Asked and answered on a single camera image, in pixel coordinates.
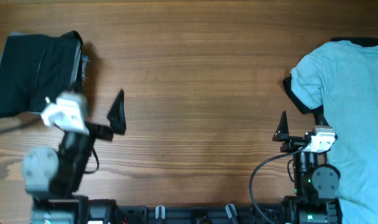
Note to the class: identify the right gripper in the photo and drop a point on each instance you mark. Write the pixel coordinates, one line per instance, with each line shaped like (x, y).
(282, 134)

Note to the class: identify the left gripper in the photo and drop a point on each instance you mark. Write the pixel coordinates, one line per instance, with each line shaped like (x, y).
(116, 119)

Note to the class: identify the light blue t-shirt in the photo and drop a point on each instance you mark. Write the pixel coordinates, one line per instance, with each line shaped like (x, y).
(342, 77)

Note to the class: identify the black shorts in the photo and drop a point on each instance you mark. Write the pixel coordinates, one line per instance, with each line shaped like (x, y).
(34, 67)

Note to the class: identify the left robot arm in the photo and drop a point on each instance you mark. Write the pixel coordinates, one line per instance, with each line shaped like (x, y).
(52, 177)

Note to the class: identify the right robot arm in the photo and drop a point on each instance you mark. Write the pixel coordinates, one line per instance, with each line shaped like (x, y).
(315, 184)

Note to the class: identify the folded grey shorts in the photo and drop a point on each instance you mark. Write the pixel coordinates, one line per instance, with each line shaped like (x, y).
(84, 62)

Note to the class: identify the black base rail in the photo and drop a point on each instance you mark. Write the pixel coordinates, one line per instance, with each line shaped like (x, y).
(201, 214)

